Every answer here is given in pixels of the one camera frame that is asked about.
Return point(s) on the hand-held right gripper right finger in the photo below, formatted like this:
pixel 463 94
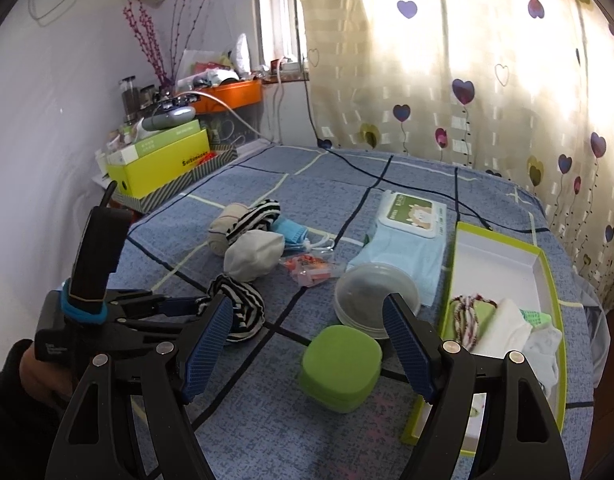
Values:
pixel 406 345

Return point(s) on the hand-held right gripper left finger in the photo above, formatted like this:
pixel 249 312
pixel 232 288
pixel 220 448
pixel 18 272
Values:
pixel 209 345

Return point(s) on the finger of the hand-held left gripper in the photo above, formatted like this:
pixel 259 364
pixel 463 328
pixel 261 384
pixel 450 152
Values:
pixel 152 331
pixel 157 301

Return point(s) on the black white striped sock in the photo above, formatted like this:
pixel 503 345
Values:
pixel 257 216
pixel 244 305

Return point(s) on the white knotted sock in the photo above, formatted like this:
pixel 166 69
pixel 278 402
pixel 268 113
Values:
pixel 502 327

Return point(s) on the beige sock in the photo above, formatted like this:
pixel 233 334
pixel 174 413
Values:
pixel 224 230

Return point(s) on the white sock ball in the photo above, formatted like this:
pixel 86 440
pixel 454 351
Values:
pixel 254 256

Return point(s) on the lime green box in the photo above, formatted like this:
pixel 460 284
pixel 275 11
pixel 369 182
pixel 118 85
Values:
pixel 502 270

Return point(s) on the green paper sock label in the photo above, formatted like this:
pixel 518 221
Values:
pixel 537 318

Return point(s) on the blue face mask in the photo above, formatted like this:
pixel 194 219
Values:
pixel 292 234

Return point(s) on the person's left hand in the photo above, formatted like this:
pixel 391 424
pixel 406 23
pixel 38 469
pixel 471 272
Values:
pixel 42 377

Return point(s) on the lime green jar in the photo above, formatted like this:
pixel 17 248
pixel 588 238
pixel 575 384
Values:
pixel 339 365

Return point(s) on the clear plastic bowl stack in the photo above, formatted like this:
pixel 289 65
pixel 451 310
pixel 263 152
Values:
pixel 367 285

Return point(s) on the blue wet wipes pack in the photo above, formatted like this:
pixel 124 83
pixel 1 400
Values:
pixel 417 260

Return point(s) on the lime yellow cardboard box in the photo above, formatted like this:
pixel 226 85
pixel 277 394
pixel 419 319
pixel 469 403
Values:
pixel 157 176

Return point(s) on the blue plaid bedsheet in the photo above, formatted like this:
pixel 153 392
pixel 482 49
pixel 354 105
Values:
pixel 287 435

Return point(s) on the small candy packet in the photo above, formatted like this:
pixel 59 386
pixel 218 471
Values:
pixel 307 267

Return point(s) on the pale green flat box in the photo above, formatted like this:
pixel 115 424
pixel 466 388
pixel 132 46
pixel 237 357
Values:
pixel 157 142

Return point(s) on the grey handheld device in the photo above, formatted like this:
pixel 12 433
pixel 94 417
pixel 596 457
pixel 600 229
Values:
pixel 169 116

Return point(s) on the tall glass jar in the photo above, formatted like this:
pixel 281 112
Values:
pixel 128 97

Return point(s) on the small glass jar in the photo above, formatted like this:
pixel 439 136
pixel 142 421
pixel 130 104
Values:
pixel 147 97

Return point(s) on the orange tray with clutter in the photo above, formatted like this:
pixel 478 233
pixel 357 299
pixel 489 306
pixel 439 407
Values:
pixel 232 96

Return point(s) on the pink decorative branches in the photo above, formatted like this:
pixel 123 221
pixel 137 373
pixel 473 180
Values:
pixel 147 45

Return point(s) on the white plastic bag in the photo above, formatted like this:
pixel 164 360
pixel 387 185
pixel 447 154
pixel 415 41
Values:
pixel 241 52

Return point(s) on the heart print curtain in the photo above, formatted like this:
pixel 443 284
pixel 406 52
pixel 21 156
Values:
pixel 487 85

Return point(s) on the window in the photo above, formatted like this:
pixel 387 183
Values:
pixel 282 10

